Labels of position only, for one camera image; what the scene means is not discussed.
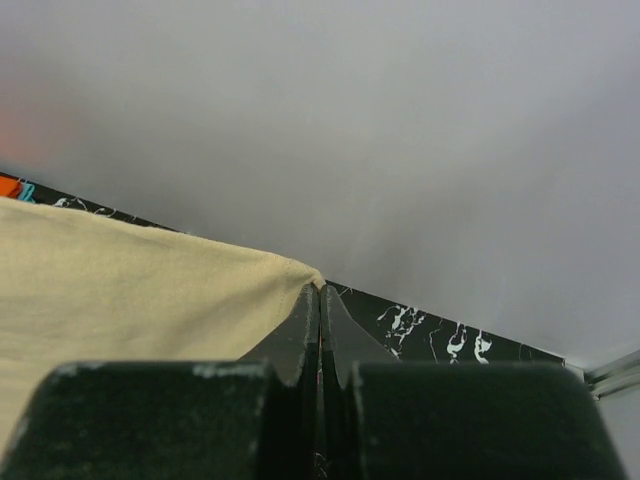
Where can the folded teal t-shirt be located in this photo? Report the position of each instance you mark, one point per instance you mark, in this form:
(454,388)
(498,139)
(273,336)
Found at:
(27,192)

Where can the folded orange t-shirt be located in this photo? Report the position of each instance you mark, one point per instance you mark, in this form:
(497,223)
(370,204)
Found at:
(10,187)

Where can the black marble-pattern mat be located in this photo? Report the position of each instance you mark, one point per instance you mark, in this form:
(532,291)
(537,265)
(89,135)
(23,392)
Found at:
(406,332)

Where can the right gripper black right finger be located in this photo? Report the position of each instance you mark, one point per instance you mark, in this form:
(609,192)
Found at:
(387,419)

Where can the beige t-shirt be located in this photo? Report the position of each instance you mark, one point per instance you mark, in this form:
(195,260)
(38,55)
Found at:
(77,286)

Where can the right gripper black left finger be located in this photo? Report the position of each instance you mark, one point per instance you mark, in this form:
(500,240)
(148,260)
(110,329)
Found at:
(254,418)

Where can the right aluminium corner post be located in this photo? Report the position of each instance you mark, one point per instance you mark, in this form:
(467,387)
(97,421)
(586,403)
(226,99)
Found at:
(615,377)

